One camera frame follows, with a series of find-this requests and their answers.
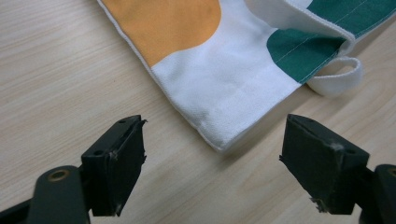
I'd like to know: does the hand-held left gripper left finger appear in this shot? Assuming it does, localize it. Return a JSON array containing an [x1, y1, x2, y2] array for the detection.
[[80, 114, 148, 217]]

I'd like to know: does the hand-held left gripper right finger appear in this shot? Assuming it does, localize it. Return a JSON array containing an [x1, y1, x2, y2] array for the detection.
[[278, 113, 371, 216]]

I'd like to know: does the white orange green cloth bag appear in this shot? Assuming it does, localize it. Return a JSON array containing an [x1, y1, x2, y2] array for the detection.
[[96, 0, 396, 153]]

